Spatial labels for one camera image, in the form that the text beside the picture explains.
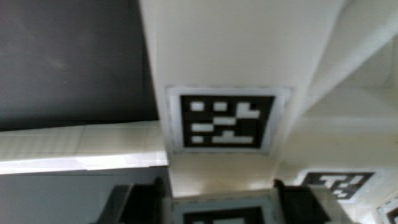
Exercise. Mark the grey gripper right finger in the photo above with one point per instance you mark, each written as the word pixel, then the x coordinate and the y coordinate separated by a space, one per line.
pixel 310 206

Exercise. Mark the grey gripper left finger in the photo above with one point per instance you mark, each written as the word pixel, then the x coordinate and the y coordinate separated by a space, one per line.
pixel 134 204

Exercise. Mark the small white tagged block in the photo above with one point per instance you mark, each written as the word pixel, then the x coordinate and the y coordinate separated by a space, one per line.
pixel 230 208

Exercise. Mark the white chair back assembly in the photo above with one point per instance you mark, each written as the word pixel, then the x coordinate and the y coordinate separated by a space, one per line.
pixel 312 45

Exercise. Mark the white front barrier rail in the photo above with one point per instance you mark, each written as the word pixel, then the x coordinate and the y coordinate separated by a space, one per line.
pixel 91 147

